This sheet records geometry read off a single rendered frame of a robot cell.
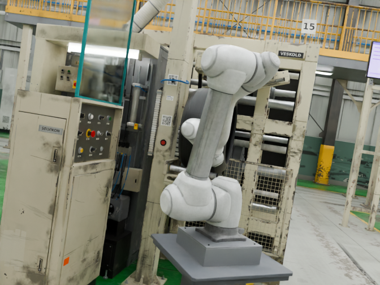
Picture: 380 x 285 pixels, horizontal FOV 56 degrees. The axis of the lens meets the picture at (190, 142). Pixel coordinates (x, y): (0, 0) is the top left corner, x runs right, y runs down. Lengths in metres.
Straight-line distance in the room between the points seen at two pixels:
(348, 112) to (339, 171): 1.88
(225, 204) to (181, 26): 1.45
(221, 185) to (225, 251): 0.29
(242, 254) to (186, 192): 0.38
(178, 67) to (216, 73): 1.23
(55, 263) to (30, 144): 0.66
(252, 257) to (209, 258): 0.22
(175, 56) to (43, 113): 1.01
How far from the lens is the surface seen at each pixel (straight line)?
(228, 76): 1.39
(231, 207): 1.64
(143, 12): 3.09
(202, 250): 1.57
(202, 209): 1.55
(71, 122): 2.03
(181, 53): 2.61
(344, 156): 12.41
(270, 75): 1.50
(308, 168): 12.14
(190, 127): 1.84
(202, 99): 2.37
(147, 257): 2.76
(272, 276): 1.66
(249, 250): 1.66
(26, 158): 2.19
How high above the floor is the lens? 1.22
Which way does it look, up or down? 3 degrees down
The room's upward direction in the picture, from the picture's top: 9 degrees clockwise
